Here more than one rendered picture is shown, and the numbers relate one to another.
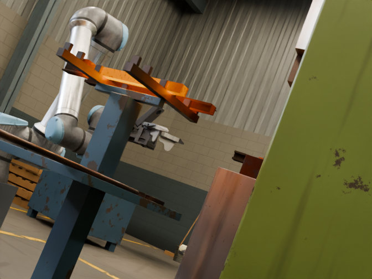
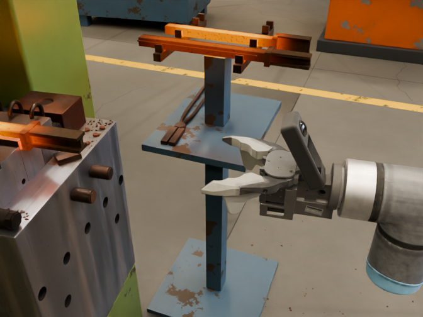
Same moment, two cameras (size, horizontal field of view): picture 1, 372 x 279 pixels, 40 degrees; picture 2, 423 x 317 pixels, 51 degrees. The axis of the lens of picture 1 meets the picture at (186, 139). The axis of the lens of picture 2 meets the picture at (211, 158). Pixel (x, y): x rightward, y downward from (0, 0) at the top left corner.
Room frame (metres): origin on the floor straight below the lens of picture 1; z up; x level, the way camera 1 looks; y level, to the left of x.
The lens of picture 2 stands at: (2.38, -0.09, 1.39)
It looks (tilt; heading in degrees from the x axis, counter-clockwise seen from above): 34 degrees down; 168
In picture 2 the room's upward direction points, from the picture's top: straight up
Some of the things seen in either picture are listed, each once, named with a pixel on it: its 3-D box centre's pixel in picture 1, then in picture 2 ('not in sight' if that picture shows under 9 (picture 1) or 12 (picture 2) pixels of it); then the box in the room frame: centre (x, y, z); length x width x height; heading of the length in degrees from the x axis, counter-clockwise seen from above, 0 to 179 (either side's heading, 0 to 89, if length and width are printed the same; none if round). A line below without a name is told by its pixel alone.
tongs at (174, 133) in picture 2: (93, 174); (201, 97); (1.08, 0.15, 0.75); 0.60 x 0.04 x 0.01; 151
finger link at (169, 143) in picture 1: (170, 143); (233, 197); (1.88, 0.05, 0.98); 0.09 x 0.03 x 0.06; 100
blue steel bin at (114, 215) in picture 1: (79, 208); not in sight; (7.19, 1.01, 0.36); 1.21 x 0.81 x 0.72; 45
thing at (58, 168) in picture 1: (91, 181); (217, 123); (1.24, 0.17, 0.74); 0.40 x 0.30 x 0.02; 147
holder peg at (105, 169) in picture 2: not in sight; (101, 172); (1.62, -0.15, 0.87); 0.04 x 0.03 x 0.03; 64
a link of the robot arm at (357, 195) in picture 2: not in sight; (353, 187); (1.90, 0.23, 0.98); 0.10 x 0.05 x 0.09; 154
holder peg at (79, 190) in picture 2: not in sight; (84, 195); (1.69, -0.19, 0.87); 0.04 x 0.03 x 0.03; 64
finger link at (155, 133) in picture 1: (156, 134); (247, 155); (1.77, 0.10, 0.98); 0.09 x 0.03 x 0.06; 28
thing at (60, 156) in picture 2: not in sight; (67, 156); (1.62, -0.21, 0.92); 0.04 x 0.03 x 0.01; 112
